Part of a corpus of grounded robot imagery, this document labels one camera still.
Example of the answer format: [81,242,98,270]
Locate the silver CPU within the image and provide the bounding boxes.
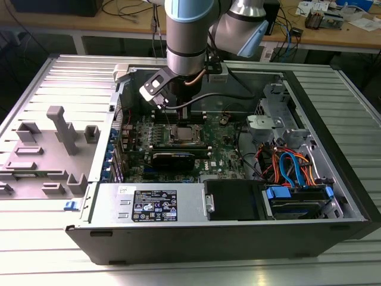
[174,127,196,141]

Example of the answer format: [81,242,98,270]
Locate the metal socket cover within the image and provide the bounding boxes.
[169,124,200,144]

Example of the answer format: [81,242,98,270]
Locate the black RAM slot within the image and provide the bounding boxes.
[151,109,206,116]
[151,114,207,121]

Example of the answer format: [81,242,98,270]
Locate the CPU socket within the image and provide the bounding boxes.
[168,123,201,145]

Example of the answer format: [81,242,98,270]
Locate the blue expansion slot clips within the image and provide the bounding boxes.
[101,126,120,183]

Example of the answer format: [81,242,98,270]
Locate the green RAM stick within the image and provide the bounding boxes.
[150,148,213,158]

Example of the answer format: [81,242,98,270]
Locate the black graphics card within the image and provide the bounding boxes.
[151,152,197,171]

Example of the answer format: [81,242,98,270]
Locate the green motherboard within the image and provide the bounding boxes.
[120,108,257,184]

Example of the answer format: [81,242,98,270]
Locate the silver bay latch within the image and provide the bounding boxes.
[203,193,216,213]

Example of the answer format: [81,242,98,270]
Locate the black power supply label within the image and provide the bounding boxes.
[132,189,178,223]

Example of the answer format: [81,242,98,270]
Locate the black drive bay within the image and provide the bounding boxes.
[204,179,274,222]

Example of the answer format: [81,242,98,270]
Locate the silver metal drive cage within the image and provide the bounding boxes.
[246,83,317,150]

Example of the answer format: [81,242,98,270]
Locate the silver power supply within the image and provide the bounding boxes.
[89,182,209,223]

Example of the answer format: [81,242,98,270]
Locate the tall black box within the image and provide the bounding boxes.
[263,0,280,36]

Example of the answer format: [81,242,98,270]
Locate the hard disk in blue carrier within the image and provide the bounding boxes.
[261,184,334,220]

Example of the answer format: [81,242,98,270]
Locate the black open PC case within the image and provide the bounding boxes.
[64,64,381,266]

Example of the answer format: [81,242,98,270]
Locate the grey parts rack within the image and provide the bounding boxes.
[0,105,101,200]

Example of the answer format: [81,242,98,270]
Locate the black monitor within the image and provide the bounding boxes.
[10,0,104,17]

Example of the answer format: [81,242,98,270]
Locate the wooden desk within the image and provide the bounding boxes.
[0,0,381,50]

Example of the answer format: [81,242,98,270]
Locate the printed paper cards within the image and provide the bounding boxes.
[296,0,331,15]

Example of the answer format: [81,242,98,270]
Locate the white papers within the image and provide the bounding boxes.
[348,17,381,32]

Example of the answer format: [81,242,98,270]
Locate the copper braided cable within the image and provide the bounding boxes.
[183,69,207,88]

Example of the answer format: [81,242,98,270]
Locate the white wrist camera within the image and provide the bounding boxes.
[139,67,172,111]

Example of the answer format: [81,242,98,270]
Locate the black camera cable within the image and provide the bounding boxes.
[164,70,257,108]

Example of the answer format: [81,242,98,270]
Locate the black cable loop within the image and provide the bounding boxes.
[236,128,263,182]

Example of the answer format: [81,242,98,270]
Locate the red wire bundle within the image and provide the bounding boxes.
[256,142,278,180]

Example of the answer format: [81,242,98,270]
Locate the blue hanging cable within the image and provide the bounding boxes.
[284,25,294,57]

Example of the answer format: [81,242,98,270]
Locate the blue wire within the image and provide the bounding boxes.
[279,151,307,188]

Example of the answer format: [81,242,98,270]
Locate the orange wire bundle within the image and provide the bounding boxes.
[297,153,320,187]

